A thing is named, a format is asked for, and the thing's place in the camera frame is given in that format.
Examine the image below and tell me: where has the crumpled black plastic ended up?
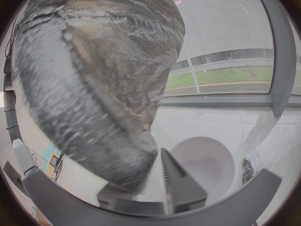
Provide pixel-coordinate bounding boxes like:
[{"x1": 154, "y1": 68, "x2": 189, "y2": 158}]
[{"x1": 242, "y1": 159, "x2": 256, "y2": 186}]

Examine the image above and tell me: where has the black plastic bag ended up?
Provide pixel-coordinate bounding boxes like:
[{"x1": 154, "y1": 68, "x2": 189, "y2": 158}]
[{"x1": 11, "y1": 0, "x2": 186, "y2": 193}]

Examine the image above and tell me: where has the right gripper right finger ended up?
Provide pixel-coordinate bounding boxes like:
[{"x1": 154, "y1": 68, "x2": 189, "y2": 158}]
[{"x1": 161, "y1": 147, "x2": 208, "y2": 215}]

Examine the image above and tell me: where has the window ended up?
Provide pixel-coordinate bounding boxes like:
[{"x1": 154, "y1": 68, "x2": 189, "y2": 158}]
[{"x1": 162, "y1": 0, "x2": 301, "y2": 118}]

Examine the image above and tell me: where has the white trash bin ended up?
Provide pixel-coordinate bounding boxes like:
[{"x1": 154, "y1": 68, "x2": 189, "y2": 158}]
[{"x1": 168, "y1": 136, "x2": 235, "y2": 208}]

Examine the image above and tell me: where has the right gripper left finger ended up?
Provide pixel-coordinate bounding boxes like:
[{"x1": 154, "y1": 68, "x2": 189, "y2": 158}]
[{"x1": 97, "y1": 184, "x2": 164, "y2": 213}]

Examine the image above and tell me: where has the clear printed wrapper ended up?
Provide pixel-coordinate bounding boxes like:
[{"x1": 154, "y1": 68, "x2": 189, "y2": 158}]
[{"x1": 248, "y1": 150, "x2": 262, "y2": 174}]

